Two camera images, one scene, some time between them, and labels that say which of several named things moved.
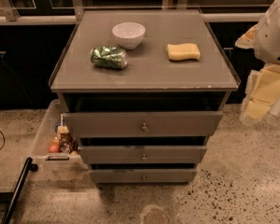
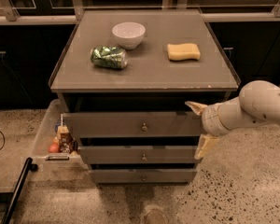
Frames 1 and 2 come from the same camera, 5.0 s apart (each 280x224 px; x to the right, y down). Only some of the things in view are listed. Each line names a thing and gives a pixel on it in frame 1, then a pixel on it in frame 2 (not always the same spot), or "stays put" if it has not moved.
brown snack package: [65, 138] stays put
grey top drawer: [143, 124] stays put
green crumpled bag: [108, 57] stays put
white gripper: [272, 39] → [211, 119]
